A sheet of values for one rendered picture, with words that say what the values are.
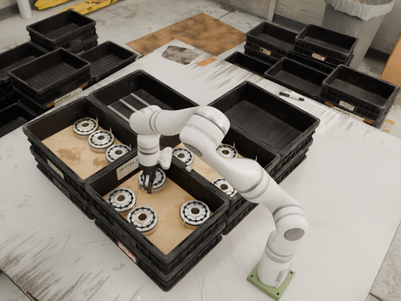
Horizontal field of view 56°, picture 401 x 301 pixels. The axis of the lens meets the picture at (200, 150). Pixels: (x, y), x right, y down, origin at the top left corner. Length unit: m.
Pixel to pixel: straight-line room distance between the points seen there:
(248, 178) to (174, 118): 0.24
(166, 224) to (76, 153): 0.49
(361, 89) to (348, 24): 0.94
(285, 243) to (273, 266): 0.13
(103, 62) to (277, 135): 1.65
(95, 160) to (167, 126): 0.58
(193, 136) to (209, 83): 1.31
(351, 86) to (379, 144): 0.84
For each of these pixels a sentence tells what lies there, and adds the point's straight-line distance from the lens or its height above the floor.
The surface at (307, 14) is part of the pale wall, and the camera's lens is 4.35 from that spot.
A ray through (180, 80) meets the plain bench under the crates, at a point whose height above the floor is 0.70.
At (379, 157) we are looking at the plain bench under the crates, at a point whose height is 0.70.
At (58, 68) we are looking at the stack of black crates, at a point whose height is 0.49.
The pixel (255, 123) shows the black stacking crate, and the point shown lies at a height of 0.83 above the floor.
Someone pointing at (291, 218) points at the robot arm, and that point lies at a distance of 1.11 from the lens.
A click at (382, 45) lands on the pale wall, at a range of 4.20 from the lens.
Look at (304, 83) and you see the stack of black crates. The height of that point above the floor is 0.38.
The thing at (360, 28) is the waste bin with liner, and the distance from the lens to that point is 3.60.
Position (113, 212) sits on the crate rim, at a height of 0.93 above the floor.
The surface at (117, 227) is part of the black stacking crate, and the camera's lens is 1.30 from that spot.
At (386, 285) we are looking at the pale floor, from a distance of 2.41.
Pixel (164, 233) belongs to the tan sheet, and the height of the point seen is 0.83.
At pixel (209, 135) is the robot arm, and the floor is 1.35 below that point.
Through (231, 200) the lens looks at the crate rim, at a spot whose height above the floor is 0.93.
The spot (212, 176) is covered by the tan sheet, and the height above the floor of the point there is 0.83.
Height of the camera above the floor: 1.92
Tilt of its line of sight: 45 degrees down
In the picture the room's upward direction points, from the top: 5 degrees clockwise
